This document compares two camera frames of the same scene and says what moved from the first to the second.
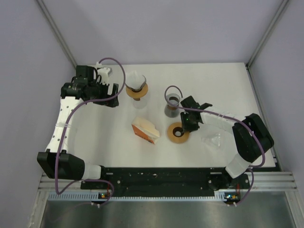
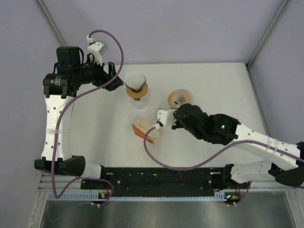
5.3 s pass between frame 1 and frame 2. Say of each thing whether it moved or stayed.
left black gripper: moved
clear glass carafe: stayed
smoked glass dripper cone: stayed
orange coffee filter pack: stayed
